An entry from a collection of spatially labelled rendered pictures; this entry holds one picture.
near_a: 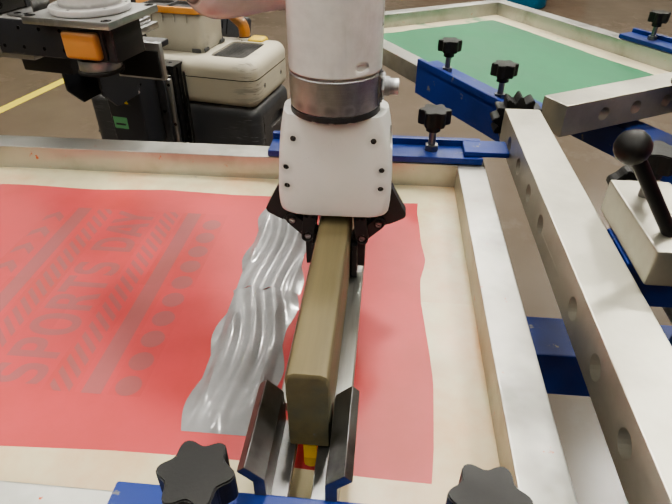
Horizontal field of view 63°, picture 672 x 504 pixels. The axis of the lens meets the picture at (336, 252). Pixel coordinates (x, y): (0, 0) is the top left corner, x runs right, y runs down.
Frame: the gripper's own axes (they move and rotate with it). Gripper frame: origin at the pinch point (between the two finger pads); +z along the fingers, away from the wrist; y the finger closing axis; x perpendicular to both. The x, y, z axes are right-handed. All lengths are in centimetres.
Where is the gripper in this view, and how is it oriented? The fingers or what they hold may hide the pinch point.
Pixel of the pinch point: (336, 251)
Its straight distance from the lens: 54.5
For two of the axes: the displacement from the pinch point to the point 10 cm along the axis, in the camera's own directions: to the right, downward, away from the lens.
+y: -10.0, -0.5, 0.8
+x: -0.9, 5.8, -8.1
